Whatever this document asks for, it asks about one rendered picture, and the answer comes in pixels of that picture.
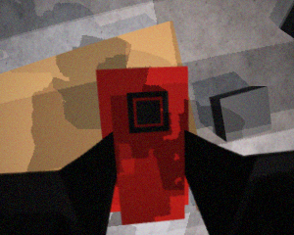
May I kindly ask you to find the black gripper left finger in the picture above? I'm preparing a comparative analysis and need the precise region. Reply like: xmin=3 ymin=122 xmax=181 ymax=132
xmin=0 ymin=131 xmax=117 ymax=235

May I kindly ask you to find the brown panel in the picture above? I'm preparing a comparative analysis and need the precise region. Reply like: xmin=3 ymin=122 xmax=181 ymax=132
xmin=0 ymin=21 xmax=183 ymax=173

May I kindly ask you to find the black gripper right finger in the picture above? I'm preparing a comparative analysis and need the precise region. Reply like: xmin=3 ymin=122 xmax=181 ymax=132
xmin=184 ymin=129 xmax=294 ymax=235

